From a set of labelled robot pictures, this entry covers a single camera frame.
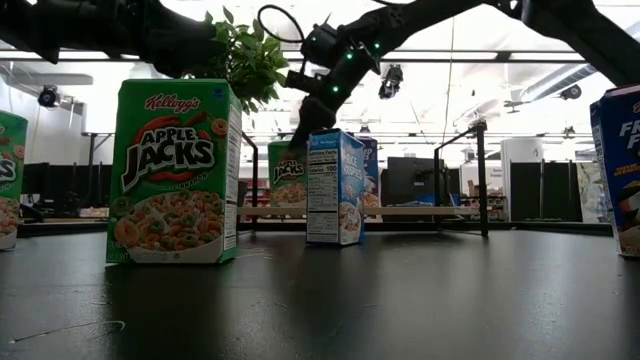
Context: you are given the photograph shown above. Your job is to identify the light blue Rice Krispies box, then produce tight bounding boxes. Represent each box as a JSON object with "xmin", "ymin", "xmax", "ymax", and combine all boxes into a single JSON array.
[{"xmin": 305, "ymin": 127, "xmax": 367, "ymax": 247}]

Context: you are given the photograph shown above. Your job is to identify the black metal table frame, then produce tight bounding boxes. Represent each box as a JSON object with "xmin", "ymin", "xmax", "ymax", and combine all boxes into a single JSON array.
[{"xmin": 17, "ymin": 221, "xmax": 614, "ymax": 237}]

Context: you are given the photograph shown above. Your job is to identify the green potted plant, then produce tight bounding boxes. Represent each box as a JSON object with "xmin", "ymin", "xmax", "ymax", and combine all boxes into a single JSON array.
[{"xmin": 184, "ymin": 5, "xmax": 291, "ymax": 115}]

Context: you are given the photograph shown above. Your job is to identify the black metal stand frame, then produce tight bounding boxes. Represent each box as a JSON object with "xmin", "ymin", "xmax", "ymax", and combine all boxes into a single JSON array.
[{"xmin": 81, "ymin": 130, "xmax": 119, "ymax": 166}]

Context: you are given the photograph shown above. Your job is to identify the black table mat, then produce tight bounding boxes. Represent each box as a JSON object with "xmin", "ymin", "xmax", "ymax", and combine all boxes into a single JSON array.
[{"xmin": 0, "ymin": 229, "xmax": 640, "ymax": 360}]

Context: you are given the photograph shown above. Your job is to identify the black background monitor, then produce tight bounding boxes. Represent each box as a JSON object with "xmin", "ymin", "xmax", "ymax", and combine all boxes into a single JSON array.
[{"xmin": 386, "ymin": 156, "xmax": 437, "ymax": 207}]

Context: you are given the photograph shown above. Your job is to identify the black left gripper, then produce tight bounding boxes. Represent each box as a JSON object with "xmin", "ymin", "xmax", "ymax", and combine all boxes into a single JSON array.
[{"xmin": 144, "ymin": 9, "xmax": 227, "ymax": 80}]

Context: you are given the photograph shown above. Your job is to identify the silver ventilation duct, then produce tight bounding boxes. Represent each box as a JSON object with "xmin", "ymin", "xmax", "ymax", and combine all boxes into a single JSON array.
[{"xmin": 519, "ymin": 59, "xmax": 621, "ymax": 104}]

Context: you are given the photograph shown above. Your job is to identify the black partition panel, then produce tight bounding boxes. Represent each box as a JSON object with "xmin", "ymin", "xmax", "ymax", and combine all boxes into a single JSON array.
[
  {"xmin": 22, "ymin": 162, "xmax": 114, "ymax": 217},
  {"xmin": 509, "ymin": 160, "xmax": 584, "ymax": 223}
]

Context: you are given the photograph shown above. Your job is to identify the dark blue Frosted Flakes box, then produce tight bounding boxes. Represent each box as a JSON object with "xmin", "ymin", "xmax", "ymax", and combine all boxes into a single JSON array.
[
  {"xmin": 588, "ymin": 83, "xmax": 640, "ymax": 259},
  {"xmin": 357, "ymin": 136, "xmax": 380, "ymax": 209}
]

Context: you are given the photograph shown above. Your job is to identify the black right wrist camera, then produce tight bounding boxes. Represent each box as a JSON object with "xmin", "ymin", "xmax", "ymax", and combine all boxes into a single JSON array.
[{"xmin": 283, "ymin": 68, "xmax": 326, "ymax": 95}]

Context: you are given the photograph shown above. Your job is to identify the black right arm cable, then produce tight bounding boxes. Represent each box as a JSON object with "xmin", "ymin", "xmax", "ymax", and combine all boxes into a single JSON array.
[{"xmin": 256, "ymin": 3, "xmax": 306, "ymax": 45}]

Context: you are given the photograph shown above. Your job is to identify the green Apple Jacks cereal box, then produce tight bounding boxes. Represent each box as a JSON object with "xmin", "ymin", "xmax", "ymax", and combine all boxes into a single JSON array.
[
  {"xmin": 0, "ymin": 109, "xmax": 29, "ymax": 252},
  {"xmin": 267, "ymin": 140, "xmax": 309, "ymax": 209},
  {"xmin": 104, "ymin": 78, "xmax": 244, "ymax": 265}
]

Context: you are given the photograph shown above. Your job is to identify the black ceiling spotlight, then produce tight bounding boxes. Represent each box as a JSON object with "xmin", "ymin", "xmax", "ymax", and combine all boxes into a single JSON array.
[
  {"xmin": 377, "ymin": 63, "xmax": 405, "ymax": 101},
  {"xmin": 37, "ymin": 84, "xmax": 62, "ymax": 109},
  {"xmin": 558, "ymin": 83, "xmax": 584, "ymax": 102}
]

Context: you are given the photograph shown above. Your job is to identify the wooden shelf with black frame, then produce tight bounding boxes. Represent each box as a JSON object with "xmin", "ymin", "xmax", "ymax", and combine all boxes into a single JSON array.
[{"xmin": 236, "ymin": 120, "xmax": 490, "ymax": 239}]

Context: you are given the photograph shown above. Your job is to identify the patterned curtain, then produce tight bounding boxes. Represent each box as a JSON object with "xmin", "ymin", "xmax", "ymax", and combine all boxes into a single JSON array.
[{"xmin": 576, "ymin": 162, "xmax": 612, "ymax": 224}]

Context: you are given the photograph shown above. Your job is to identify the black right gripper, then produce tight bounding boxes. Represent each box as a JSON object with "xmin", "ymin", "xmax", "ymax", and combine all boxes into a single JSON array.
[{"xmin": 292, "ymin": 22, "xmax": 382, "ymax": 149}]

